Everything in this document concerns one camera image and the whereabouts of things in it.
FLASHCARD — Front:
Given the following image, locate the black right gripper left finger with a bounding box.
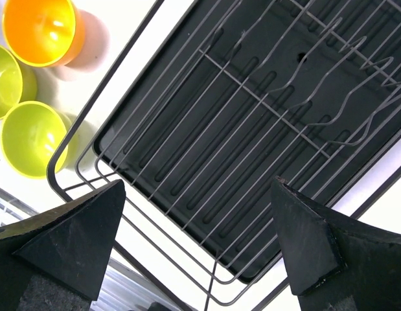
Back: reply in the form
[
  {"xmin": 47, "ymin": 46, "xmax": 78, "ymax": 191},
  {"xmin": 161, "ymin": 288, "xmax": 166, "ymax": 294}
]
[{"xmin": 0, "ymin": 180, "xmax": 126, "ymax": 310}]

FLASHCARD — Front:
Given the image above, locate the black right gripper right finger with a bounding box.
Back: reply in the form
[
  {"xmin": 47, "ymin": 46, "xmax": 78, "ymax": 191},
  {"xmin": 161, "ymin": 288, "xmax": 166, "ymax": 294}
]
[{"xmin": 271, "ymin": 177, "xmax": 401, "ymax": 310}]

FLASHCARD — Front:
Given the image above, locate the lime green bowl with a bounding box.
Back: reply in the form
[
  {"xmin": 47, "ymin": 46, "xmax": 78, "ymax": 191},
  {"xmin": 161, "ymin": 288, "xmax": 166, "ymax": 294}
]
[
  {"xmin": 0, "ymin": 100, "xmax": 73, "ymax": 179},
  {"xmin": 0, "ymin": 45, "xmax": 38, "ymax": 120}
]

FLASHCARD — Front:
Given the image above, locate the orange plastic bowl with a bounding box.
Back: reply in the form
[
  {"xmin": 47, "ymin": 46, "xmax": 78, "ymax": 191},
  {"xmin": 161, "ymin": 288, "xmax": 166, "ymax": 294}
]
[{"xmin": 1, "ymin": 1, "xmax": 86, "ymax": 67}]

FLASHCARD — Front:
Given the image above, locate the black drip tray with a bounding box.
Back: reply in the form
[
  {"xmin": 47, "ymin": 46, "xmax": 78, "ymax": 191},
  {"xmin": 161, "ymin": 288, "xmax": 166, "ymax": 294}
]
[{"xmin": 92, "ymin": 0, "xmax": 401, "ymax": 285}]

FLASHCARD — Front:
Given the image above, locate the aluminium table edge rail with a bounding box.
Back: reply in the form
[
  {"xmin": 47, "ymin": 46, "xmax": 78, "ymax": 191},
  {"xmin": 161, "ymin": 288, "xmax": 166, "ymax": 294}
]
[{"xmin": 0, "ymin": 189, "xmax": 189, "ymax": 310}]

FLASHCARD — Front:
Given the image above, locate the grey wire dish rack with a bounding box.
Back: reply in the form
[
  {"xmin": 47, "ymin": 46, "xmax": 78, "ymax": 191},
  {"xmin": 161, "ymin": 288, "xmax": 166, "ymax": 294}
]
[{"xmin": 46, "ymin": 0, "xmax": 401, "ymax": 311}]

